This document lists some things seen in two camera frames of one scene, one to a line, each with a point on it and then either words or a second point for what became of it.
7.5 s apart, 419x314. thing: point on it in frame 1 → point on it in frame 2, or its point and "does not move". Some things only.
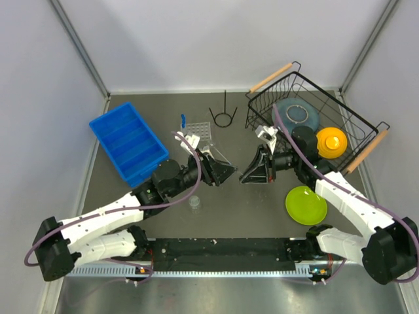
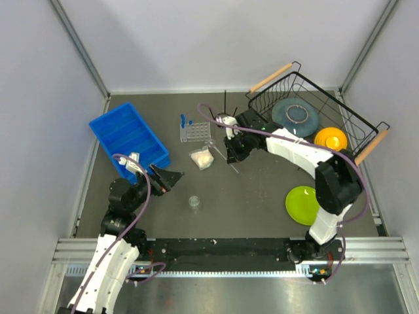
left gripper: x=215 y=172 → x=169 y=179
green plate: x=305 y=207 does not move
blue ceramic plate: x=296 y=112 does not move
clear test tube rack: x=201 y=130 does not move
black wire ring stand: x=223 y=113 does not move
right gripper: x=263 y=168 → x=233 y=156
